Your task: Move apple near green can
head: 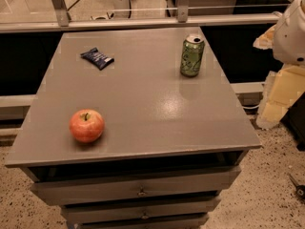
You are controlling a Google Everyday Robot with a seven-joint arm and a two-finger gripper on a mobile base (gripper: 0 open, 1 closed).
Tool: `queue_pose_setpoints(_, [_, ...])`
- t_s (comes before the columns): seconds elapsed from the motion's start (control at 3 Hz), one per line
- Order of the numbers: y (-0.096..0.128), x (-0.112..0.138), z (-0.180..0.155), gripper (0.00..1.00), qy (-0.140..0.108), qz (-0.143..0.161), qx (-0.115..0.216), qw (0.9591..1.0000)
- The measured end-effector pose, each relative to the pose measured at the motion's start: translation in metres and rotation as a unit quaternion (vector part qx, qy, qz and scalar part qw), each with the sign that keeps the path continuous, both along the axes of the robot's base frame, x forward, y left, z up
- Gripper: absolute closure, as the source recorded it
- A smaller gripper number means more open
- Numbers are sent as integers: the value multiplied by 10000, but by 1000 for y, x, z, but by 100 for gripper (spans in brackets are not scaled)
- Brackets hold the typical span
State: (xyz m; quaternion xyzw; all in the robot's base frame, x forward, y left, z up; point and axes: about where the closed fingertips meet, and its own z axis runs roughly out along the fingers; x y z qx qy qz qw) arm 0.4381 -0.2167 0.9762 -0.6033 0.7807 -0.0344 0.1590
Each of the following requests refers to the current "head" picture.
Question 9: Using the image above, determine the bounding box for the green soda can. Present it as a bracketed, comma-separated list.
[180, 33, 205, 77]

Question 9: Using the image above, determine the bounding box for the middle grey drawer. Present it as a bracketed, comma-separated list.
[62, 196, 220, 223]

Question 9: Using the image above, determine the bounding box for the dark blue snack packet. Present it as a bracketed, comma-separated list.
[80, 48, 114, 71]

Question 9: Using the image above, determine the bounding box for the metal railing frame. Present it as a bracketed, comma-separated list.
[0, 0, 293, 33]

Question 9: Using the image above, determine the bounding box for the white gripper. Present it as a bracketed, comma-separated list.
[253, 0, 305, 129]

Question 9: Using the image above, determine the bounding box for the bottom grey drawer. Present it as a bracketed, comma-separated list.
[79, 214, 209, 229]

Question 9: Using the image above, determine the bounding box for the top grey drawer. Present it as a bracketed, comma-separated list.
[30, 166, 241, 205]

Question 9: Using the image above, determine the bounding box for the grey drawer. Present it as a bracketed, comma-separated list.
[79, 214, 209, 229]
[62, 196, 220, 223]
[30, 166, 241, 205]

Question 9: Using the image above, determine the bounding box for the red apple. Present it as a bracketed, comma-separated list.
[69, 109, 105, 143]

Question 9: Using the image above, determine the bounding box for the grey drawer cabinet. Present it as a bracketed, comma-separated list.
[4, 27, 263, 229]

